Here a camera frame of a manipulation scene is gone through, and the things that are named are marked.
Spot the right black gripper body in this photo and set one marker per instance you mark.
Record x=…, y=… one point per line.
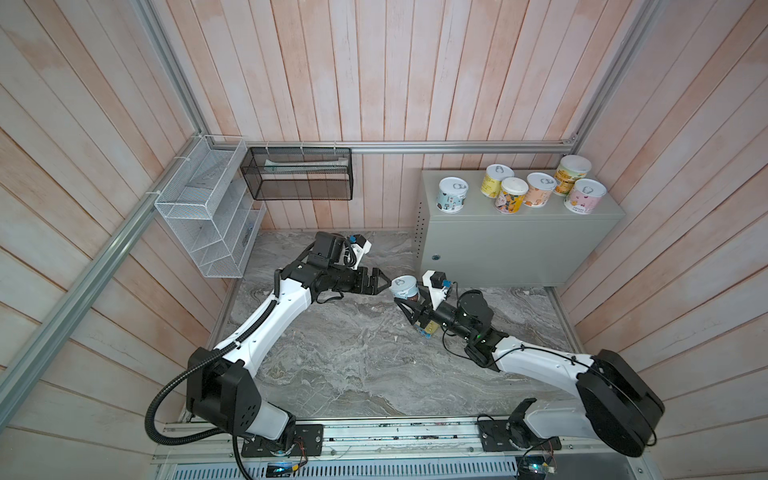
x=444, y=315

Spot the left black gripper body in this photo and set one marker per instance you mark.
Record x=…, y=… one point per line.
x=358, y=286

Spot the blue label can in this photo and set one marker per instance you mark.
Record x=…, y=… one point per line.
x=405, y=287

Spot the small brown white-lid can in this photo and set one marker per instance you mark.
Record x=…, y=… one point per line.
x=511, y=196

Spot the brown label can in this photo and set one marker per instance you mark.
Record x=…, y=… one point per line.
x=540, y=188

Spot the pink label can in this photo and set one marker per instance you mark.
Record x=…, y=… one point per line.
x=584, y=196

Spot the orange yellow label can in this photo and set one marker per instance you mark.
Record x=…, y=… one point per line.
x=570, y=169

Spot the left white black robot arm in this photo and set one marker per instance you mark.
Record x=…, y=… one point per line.
x=221, y=388

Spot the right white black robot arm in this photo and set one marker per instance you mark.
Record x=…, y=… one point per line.
x=616, y=405

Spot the grey metal cabinet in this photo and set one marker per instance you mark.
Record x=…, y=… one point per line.
x=481, y=247

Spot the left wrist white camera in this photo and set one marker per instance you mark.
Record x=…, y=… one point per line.
x=356, y=247

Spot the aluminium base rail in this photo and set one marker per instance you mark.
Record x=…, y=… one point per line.
x=369, y=438

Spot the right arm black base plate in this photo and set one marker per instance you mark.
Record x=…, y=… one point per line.
x=503, y=436

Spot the black mesh wall basket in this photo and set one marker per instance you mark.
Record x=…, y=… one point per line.
x=299, y=173

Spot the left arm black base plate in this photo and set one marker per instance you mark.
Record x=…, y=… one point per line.
x=298, y=440

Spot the white wire mesh shelf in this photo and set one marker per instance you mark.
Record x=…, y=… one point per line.
x=208, y=206

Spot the horizontal aluminium wall rail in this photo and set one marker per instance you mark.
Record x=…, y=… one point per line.
x=407, y=147

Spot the left aluminium frame rail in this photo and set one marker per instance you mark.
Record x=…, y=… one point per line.
x=38, y=353

